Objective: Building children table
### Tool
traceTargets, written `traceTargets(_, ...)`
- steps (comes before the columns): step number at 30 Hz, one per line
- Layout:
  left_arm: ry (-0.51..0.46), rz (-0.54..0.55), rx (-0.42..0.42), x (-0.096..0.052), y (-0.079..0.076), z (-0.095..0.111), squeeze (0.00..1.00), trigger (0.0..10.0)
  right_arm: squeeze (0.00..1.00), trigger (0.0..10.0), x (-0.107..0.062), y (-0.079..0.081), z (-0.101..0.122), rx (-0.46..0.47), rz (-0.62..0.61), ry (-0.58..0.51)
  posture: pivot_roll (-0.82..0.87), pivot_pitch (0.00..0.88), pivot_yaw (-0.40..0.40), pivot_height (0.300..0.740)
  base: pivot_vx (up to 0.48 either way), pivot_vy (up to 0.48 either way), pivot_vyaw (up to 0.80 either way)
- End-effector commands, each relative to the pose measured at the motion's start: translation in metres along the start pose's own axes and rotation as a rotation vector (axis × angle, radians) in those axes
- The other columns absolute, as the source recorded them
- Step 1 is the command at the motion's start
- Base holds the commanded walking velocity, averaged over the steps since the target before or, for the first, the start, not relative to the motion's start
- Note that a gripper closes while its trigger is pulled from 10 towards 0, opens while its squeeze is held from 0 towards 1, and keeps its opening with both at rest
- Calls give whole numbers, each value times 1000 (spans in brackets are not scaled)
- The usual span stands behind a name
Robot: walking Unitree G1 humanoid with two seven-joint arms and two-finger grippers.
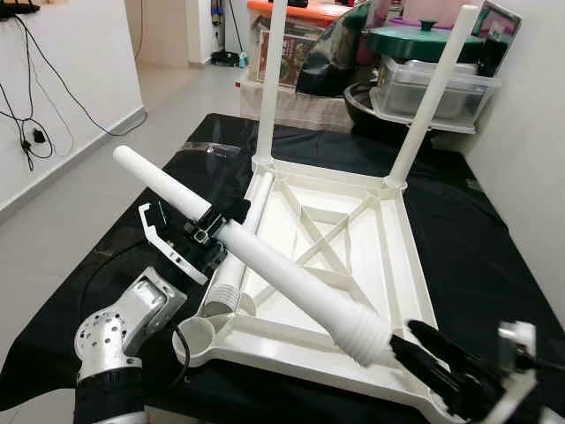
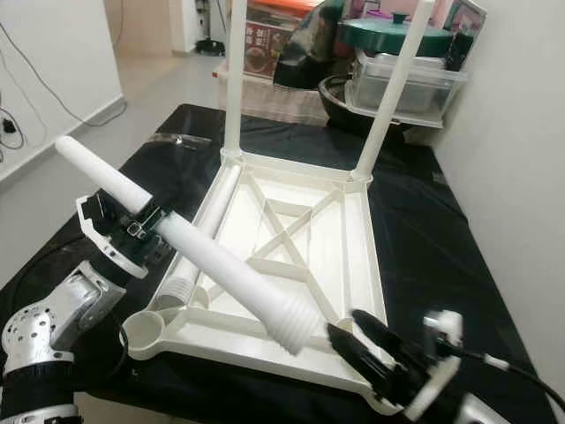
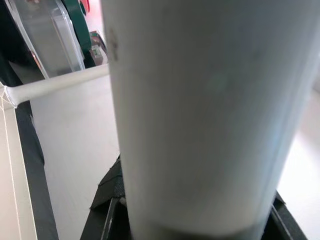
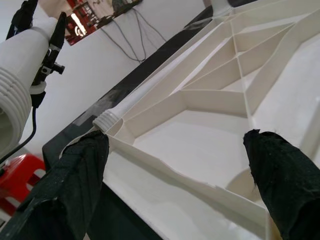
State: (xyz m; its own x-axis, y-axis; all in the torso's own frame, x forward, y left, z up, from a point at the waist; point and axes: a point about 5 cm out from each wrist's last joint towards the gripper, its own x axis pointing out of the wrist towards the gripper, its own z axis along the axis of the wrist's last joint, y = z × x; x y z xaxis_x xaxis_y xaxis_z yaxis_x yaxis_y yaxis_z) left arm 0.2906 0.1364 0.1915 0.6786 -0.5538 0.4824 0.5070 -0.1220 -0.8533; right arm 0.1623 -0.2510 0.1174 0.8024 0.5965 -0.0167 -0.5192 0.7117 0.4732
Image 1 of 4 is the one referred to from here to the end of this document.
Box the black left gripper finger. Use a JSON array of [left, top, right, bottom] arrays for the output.
[[212, 196, 253, 229], [196, 240, 230, 276]]

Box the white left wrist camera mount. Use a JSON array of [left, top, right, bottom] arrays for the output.
[[139, 201, 208, 285]]

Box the beige patterned cloth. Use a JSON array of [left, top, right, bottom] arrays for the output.
[[237, 79, 354, 133]]

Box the clear crinkled tape strip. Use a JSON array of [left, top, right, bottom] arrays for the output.
[[181, 141, 239, 158]]

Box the clear plastic storage box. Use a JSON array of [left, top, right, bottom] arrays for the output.
[[371, 57, 502, 133]]

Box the black wall power cable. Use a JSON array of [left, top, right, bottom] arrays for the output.
[[0, 18, 124, 173]]

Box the orange plastic lid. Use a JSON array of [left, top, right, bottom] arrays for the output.
[[247, 0, 354, 26]]

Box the black glossy bag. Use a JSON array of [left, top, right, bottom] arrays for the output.
[[296, 0, 380, 98]]

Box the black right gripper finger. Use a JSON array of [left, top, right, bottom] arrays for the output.
[[406, 320, 474, 368], [388, 333, 462, 404]]

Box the pink plastic container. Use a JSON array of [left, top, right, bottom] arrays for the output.
[[388, 0, 469, 27]]

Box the black round wok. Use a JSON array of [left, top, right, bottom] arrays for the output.
[[344, 82, 442, 142]]

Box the black router box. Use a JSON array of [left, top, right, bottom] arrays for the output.
[[0, 2, 41, 19]]

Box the dark floor mop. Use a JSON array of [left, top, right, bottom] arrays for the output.
[[212, 51, 248, 67]]

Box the white plastic table top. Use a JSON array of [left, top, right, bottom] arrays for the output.
[[172, 157, 464, 423]]

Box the green round pot lid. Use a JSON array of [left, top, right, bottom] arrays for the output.
[[366, 19, 485, 63]]

